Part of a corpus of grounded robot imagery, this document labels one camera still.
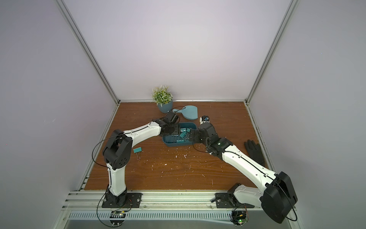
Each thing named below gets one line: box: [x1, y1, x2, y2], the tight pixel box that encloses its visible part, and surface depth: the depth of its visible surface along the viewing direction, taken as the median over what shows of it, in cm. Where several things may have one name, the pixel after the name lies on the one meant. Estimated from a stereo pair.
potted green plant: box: [151, 84, 174, 114], surface depth 105 cm
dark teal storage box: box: [162, 122, 197, 147], surface depth 99 cm
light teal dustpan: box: [172, 105, 199, 120], surface depth 113 cm
